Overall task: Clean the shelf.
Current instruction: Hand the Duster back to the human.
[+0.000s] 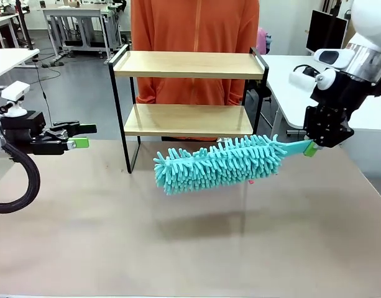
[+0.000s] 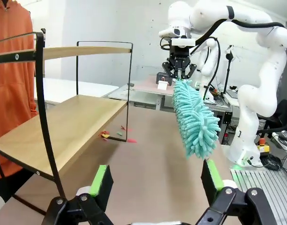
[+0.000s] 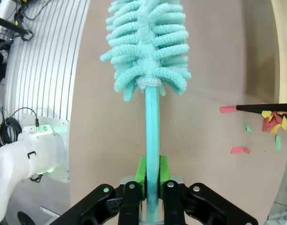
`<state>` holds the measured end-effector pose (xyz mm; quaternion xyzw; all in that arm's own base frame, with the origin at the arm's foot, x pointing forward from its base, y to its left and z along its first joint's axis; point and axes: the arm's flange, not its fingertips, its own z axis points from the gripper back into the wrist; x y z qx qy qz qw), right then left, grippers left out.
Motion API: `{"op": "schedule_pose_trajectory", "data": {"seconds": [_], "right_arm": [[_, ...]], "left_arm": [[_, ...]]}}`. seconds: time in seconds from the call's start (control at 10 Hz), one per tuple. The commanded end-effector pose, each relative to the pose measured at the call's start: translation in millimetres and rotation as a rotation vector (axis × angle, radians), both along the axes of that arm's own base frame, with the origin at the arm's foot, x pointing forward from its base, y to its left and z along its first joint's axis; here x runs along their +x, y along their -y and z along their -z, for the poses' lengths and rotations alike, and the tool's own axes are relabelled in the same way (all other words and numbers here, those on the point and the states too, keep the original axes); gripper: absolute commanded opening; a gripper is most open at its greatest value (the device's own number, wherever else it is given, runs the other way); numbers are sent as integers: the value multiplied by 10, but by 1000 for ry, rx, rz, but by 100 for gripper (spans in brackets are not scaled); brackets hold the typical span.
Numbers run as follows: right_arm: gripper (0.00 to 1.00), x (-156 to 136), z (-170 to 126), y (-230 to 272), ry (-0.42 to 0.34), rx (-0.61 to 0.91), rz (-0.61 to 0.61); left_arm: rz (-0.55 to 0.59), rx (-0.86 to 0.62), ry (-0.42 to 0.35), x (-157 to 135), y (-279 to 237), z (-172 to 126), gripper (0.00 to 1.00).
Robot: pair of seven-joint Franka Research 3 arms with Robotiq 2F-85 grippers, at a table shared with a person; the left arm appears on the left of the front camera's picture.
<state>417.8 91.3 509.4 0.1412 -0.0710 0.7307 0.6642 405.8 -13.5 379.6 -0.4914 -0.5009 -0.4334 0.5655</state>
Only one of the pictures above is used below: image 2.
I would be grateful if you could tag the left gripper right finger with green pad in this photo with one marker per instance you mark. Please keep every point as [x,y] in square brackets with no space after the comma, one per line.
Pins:
[215,175]

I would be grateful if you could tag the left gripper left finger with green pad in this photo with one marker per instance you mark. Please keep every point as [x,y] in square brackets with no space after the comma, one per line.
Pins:
[100,180]

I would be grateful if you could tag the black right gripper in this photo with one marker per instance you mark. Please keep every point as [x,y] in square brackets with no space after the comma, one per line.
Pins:
[179,56]

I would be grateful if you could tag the teal microfibre duster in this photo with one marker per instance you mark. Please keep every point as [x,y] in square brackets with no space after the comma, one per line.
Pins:
[194,117]

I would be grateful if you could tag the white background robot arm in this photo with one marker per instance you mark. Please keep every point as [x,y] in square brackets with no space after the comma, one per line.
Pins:
[208,61]

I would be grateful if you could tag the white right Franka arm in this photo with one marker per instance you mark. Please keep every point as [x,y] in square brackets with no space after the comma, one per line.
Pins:
[258,100]

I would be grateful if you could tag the small black box device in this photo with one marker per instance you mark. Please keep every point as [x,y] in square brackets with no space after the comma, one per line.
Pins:
[160,76]

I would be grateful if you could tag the white card stand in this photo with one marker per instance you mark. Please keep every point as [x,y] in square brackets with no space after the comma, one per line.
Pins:
[162,86]

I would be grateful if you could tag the pink table mat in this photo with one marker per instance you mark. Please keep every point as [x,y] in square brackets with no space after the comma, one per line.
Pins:
[148,85]

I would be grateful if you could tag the red paper scrap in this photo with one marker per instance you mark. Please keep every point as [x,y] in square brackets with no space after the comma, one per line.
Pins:
[103,132]

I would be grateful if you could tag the black pole stand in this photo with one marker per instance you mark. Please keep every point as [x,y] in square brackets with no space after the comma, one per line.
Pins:
[228,70]

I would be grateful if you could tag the grey metal table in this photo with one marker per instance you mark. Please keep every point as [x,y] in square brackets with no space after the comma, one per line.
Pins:
[134,96]

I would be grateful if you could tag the aluminium workbench with clutter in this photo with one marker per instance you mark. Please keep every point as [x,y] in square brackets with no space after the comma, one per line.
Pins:
[222,103]

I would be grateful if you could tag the yellow emergency stop button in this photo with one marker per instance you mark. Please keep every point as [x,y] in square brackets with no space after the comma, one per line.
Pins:
[263,147]

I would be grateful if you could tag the grey control box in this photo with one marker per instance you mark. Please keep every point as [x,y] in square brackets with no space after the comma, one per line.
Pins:
[283,138]

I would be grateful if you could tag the black office chair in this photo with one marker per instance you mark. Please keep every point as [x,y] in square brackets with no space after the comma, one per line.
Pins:
[284,110]

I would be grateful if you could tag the long white table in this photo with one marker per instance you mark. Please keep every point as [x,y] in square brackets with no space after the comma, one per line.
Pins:
[75,87]

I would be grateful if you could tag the person in orange hoodie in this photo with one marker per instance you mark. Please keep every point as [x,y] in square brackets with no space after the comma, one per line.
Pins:
[12,82]

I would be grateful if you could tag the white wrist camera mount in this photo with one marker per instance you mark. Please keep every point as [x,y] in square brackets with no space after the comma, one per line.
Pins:
[183,42]

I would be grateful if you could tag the aluminium slotted base plate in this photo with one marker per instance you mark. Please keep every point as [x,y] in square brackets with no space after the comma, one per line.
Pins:
[262,182]

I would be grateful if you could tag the two-tier wooden shelf black frame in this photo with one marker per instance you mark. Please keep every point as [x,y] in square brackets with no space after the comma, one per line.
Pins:
[63,117]

